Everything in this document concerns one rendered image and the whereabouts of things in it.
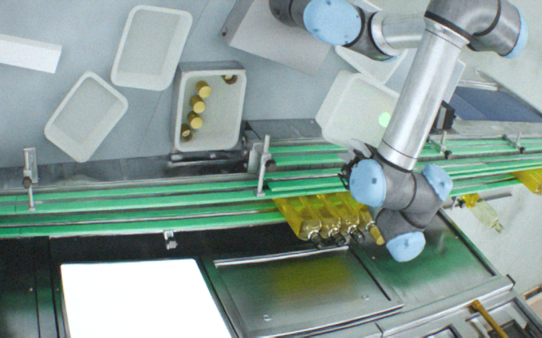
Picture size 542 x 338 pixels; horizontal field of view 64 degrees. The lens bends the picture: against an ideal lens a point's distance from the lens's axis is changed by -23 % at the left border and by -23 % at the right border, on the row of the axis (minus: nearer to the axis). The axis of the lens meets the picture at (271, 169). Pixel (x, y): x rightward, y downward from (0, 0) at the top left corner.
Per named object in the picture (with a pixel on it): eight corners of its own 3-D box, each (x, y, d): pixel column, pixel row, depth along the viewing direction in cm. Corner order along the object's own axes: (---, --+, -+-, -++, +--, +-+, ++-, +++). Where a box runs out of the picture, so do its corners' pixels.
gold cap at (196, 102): (190, 95, 142) (193, 101, 139) (202, 94, 144) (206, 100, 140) (188, 107, 144) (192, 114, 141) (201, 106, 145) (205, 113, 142)
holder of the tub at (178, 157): (167, 153, 151) (173, 167, 145) (176, 62, 138) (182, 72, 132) (225, 150, 157) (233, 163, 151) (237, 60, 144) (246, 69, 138)
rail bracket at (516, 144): (501, 138, 184) (520, 154, 173) (506, 122, 181) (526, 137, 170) (506, 138, 186) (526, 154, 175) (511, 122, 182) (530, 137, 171)
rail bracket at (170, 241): (155, 231, 147) (166, 261, 136) (155, 211, 144) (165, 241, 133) (168, 230, 148) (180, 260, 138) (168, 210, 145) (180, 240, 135)
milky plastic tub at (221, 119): (168, 137, 148) (174, 153, 141) (176, 62, 137) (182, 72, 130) (227, 134, 155) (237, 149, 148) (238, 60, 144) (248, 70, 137)
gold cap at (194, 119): (187, 110, 144) (190, 117, 141) (200, 110, 146) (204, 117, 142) (186, 122, 146) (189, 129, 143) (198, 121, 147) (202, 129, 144)
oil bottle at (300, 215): (271, 199, 155) (301, 245, 138) (274, 182, 153) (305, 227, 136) (289, 198, 157) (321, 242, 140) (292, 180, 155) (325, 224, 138)
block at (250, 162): (236, 161, 153) (244, 174, 147) (240, 129, 148) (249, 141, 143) (249, 160, 154) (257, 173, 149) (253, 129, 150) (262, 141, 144)
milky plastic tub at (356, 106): (335, 58, 121) (354, 70, 114) (400, 91, 133) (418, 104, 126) (302, 121, 127) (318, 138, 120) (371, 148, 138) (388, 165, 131)
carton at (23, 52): (-10, 31, 109) (-14, 37, 104) (62, 45, 121) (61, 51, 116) (-15, 52, 111) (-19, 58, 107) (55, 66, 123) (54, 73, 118)
